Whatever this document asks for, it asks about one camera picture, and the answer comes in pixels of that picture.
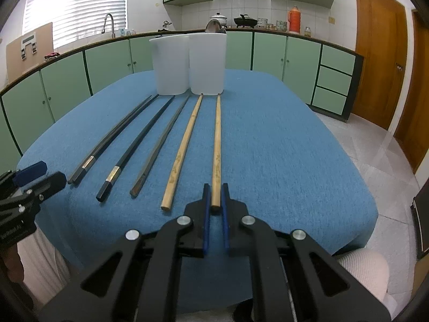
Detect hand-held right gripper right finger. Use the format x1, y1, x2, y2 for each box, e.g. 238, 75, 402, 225
219, 183, 393, 322

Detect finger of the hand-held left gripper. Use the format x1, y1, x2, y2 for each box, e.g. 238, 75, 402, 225
10, 171, 67, 213
0, 161, 47, 195

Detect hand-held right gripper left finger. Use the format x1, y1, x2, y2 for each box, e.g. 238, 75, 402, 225
39, 183, 212, 322

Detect wooden chopstick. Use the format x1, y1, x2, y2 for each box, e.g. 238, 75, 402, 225
160, 93, 204, 212
211, 94, 222, 213

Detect grey chopstick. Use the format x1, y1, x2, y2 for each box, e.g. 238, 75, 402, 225
130, 94, 191, 198

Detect white divided utensil holder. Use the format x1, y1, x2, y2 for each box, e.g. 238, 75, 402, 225
149, 33, 227, 96

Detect large steel spoon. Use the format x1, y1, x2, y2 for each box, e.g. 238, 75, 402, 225
205, 19, 227, 35

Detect person's left hand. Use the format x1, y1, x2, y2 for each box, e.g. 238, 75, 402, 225
0, 241, 23, 281

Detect person's left leg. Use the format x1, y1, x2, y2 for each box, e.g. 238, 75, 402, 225
17, 230, 71, 309

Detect person's leg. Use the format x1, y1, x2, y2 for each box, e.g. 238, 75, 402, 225
332, 248, 391, 304
17, 230, 71, 309

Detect blue tablecloth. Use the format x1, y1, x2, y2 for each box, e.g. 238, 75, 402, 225
16, 70, 379, 316

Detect brown cardboard board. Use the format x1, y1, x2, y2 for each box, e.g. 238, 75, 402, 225
6, 22, 54, 81

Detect person's right leg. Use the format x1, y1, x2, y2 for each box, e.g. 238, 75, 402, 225
332, 248, 391, 304

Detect steel kitchen faucet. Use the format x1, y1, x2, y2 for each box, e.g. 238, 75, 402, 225
101, 13, 116, 39

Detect white window blind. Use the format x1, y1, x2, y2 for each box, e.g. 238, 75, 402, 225
23, 0, 128, 49

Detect green base cabinets with counter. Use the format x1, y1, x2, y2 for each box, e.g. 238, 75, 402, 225
0, 27, 364, 175

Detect black case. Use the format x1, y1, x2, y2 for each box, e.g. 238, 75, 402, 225
409, 184, 429, 259

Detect cardboard box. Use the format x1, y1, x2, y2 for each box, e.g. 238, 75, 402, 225
412, 257, 429, 296

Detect black wok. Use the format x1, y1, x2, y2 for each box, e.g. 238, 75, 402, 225
234, 14, 258, 29

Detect white cooking pot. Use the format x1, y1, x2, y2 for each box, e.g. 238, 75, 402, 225
210, 12, 228, 29

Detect orange thermos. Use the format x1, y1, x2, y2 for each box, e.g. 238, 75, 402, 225
287, 6, 301, 35

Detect wooden door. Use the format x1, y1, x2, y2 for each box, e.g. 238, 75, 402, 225
350, 0, 418, 131
394, 8, 429, 175

